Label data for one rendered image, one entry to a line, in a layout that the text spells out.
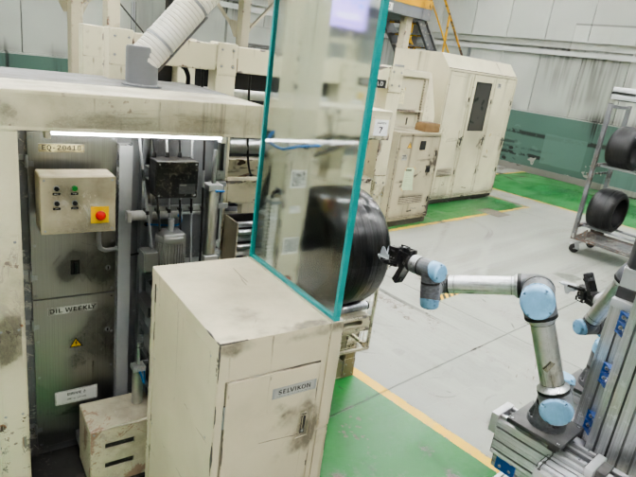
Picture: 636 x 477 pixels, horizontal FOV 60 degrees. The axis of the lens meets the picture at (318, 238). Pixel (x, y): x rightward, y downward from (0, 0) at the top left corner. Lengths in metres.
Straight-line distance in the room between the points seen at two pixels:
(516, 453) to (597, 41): 12.22
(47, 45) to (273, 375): 10.01
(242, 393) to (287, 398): 0.16
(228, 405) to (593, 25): 13.27
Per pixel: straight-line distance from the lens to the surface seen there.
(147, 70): 2.23
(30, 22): 11.12
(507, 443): 2.56
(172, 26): 2.26
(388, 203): 7.14
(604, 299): 2.80
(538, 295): 2.07
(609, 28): 14.07
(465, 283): 2.25
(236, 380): 1.54
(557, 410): 2.25
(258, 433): 1.68
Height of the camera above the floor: 1.99
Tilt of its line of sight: 18 degrees down
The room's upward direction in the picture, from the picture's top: 8 degrees clockwise
